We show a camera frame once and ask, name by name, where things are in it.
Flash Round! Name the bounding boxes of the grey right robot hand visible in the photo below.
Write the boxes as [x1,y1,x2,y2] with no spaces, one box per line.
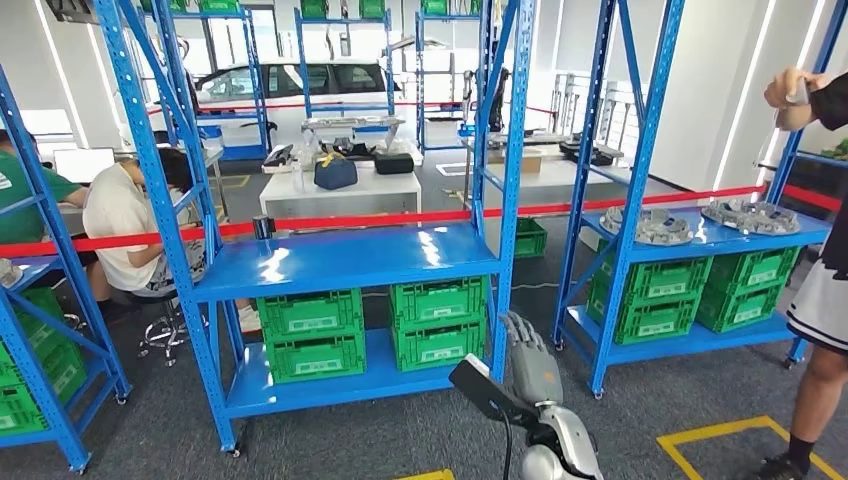
[500,311,566,409]

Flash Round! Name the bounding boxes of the grey cast metal part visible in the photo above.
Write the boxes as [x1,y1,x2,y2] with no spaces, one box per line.
[700,199,803,237]
[632,208,696,248]
[599,206,641,238]

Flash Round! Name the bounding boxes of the blue steel shelf rack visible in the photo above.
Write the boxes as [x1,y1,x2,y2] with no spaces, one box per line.
[142,0,273,162]
[0,62,134,475]
[293,0,397,137]
[551,0,848,400]
[92,0,537,458]
[414,0,485,155]

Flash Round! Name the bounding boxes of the black car part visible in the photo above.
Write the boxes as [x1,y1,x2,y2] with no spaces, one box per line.
[319,137,379,159]

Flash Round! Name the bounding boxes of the green plastic crate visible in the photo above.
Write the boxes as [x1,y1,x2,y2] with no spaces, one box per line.
[256,288,366,342]
[0,341,89,437]
[694,283,788,335]
[513,217,549,260]
[388,276,490,331]
[264,331,368,384]
[586,281,704,346]
[0,286,68,372]
[592,239,715,307]
[705,246,803,297]
[392,319,488,374]

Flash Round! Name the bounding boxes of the white table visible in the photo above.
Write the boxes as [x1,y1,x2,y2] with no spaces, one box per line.
[258,168,423,220]
[480,158,684,217]

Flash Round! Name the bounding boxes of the grey metal panel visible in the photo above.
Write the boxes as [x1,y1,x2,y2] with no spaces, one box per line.
[486,132,571,147]

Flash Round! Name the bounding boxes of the black hard case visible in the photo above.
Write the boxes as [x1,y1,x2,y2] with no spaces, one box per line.
[374,152,416,176]

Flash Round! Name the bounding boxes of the plastic covered steel table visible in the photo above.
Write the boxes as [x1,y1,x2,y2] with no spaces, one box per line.
[261,135,425,175]

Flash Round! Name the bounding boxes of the white metal railing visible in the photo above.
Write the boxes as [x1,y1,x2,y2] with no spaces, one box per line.
[551,71,647,160]

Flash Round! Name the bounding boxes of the person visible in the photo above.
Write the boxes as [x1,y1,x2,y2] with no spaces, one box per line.
[0,129,91,248]
[755,66,848,480]
[82,146,263,334]

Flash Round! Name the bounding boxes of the silver metal car panel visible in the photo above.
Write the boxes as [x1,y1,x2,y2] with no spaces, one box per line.
[301,115,407,132]

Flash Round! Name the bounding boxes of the black slotted tray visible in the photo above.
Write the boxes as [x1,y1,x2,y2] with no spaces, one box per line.
[263,143,296,168]

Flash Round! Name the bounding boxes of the white car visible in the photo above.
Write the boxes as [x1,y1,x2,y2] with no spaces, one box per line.
[145,36,452,150]

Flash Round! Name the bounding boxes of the chrome stool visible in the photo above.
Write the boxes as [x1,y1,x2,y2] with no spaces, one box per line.
[129,291,200,369]

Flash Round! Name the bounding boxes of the laptop with white screen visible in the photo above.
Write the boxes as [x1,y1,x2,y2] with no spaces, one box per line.
[52,146,117,185]

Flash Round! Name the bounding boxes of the dark grey overhead panel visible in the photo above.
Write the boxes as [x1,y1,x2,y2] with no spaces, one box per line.
[44,0,101,24]

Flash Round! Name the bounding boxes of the navy bag yellow handle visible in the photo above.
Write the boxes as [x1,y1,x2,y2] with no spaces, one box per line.
[313,152,360,191]

